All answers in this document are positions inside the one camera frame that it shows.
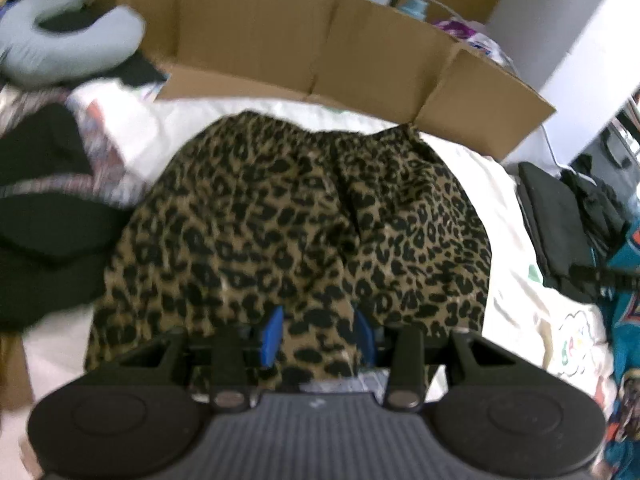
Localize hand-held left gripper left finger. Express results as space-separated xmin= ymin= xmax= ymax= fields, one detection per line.
xmin=112 ymin=306 xmax=286 ymax=411

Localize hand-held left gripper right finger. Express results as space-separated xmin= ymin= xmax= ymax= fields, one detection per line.
xmin=352 ymin=307 xmax=521 ymax=411

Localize leopard print pants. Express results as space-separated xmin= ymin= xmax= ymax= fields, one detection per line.
xmin=84 ymin=111 xmax=493 ymax=396

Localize folded black clothes pile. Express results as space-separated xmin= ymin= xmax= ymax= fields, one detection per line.
xmin=560 ymin=125 xmax=640 ymax=261

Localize bear printed bed sheet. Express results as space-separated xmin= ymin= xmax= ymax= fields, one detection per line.
xmin=15 ymin=80 xmax=618 ymax=466

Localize black folded cloth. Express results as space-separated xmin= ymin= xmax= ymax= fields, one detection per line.
xmin=517 ymin=160 xmax=608 ymax=303

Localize teal printed bag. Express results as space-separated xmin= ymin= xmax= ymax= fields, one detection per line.
xmin=597 ymin=225 xmax=640 ymax=480

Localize black garment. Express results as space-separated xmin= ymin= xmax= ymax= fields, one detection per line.
xmin=0 ymin=87 xmax=136 ymax=333

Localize brown cardboard sheet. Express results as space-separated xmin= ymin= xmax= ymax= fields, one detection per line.
xmin=117 ymin=0 xmax=557 ymax=161

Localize purple white packet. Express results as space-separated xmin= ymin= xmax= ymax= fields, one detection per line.
xmin=432 ymin=17 xmax=511 ymax=66

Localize detergent bottle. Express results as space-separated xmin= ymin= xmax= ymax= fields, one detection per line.
xmin=397 ymin=0 xmax=431 ymax=23

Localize grey-blue neck pillow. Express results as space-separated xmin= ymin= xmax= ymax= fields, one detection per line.
xmin=0 ymin=0 xmax=147 ymax=86

